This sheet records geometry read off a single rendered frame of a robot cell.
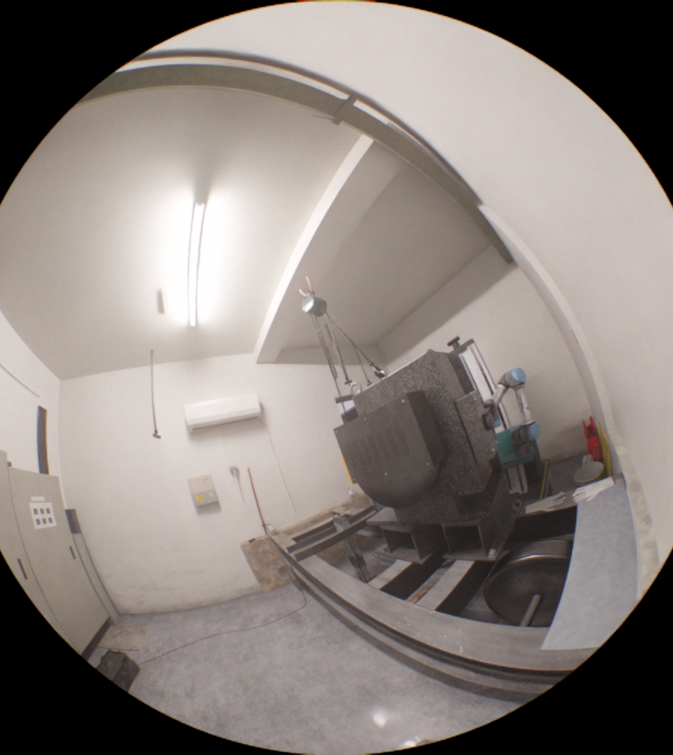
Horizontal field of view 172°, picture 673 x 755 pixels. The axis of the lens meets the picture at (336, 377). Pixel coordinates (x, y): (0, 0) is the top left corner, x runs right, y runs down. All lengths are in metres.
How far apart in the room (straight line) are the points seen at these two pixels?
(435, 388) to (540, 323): 2.36
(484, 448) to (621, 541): 0.72
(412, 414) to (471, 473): 0.36
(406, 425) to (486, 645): 0.84
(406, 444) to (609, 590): 0.94
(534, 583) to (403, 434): 0.99
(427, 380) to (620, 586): 1.07
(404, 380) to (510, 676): 1.29
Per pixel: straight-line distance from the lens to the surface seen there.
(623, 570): 0.96
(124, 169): 1.62
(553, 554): 1.12
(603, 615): 0.86
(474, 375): 2.09
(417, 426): 0.82
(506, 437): 2.04
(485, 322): 3.22
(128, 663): 2.43
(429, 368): 0.92
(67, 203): 1.84
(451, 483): 1.00
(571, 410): 3.19
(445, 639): 0.90
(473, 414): 0.89
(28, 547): 2.47
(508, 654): 0.83
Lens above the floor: 1.40
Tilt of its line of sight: 16 degrees up
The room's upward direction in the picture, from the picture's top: 20 degrees counter-clockwise
